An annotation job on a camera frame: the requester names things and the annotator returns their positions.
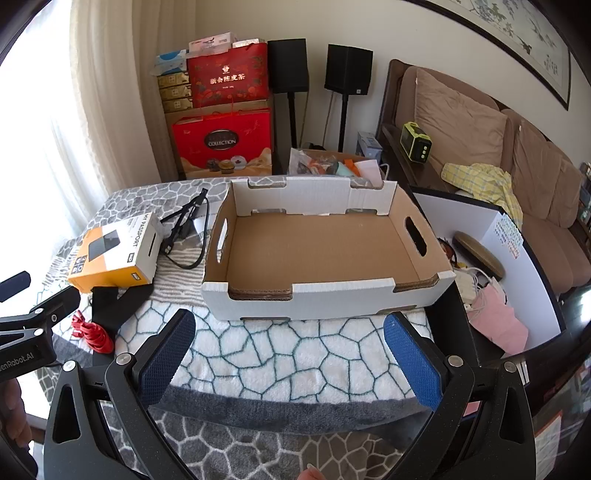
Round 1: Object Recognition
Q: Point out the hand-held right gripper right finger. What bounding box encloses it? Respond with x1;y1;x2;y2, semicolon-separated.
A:
383;311;536;480

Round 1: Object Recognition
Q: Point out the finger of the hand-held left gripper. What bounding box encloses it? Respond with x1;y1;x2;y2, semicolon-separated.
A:
0;271;32;304
28;285;82;326

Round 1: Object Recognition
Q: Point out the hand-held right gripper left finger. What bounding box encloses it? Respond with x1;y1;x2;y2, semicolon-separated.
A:
44;308;197;480

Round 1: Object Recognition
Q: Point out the red tie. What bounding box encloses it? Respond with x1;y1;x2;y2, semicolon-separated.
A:
71;311;114;355

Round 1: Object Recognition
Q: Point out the black pouch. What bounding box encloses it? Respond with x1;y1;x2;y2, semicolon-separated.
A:
90;284;155;344

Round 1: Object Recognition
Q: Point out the black cable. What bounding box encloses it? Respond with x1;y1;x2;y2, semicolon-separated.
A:
159;187;211;271

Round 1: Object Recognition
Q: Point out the white cardboard tray box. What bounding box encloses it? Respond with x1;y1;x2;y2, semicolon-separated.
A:
201;176;457;322

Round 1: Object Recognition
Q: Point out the person's left hand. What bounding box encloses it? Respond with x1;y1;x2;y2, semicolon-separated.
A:
0;379;25;444

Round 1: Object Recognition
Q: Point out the orange and white product box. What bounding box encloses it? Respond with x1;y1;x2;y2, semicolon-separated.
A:
68;213;164;294

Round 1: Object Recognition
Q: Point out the pink bag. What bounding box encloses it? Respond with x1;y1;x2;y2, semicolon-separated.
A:
468;281;529;355

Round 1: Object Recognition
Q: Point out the grey and white patterned blanket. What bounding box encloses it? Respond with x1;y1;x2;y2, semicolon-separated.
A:
39;178;437;480

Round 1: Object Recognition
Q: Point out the oval woven black object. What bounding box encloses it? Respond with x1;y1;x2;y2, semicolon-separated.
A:
452;231;505;280

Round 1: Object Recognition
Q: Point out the white storage bin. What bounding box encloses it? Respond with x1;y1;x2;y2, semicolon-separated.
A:
411;187;570;356

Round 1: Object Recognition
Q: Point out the white paper sheet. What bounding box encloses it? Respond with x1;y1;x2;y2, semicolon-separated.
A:
191;199;220;234

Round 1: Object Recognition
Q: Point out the glass coffee table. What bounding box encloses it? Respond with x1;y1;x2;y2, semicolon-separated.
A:
508;277;591;480

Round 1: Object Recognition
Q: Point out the brown sofa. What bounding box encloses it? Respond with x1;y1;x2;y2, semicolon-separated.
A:
376;59;591;296

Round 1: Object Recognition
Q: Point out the white paper bag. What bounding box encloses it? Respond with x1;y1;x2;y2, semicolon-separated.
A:
358;159;393;190

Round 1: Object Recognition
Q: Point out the yellow plaid cloth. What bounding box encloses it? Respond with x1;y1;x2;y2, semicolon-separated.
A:
441;162;524;232

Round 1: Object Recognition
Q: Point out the cluttered cardboard carton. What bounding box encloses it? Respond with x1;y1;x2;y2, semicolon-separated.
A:
288;148;384;188

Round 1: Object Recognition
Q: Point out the cream curtain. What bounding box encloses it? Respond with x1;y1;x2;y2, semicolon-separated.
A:
46;0;199;185

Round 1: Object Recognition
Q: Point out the green and black device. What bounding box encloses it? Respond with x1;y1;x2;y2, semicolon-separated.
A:
399;122;433;163

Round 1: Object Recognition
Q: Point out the blue grey box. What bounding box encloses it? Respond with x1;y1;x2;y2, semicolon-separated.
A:
356;131;384;160

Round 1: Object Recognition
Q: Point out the large red gift box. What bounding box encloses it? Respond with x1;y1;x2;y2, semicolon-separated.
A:
172;111;274;180

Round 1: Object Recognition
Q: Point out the brown cardboard carton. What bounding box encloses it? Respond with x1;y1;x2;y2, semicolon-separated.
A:
164;98;274;181

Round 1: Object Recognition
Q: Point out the large brown sofa cushion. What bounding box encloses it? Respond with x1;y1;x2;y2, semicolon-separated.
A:
412;67;509;174

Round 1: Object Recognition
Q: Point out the blue and white tissue pack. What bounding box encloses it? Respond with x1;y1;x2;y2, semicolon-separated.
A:
150;49;189;76

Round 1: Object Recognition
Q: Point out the red gift bag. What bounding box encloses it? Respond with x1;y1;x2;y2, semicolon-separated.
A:
187;41;269;109

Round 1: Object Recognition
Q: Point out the black speaker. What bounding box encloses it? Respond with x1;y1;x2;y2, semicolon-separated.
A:
324;44;374;97
267;39;309;94

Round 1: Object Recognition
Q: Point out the pink and white box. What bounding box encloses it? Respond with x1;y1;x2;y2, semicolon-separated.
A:
188;31;236;52

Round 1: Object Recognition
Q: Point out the framed ink painting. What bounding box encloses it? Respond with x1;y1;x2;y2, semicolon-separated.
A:
418;0;573;112

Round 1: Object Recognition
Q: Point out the bundle of audio video cables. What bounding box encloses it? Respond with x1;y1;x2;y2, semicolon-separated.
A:
436;236;458;268

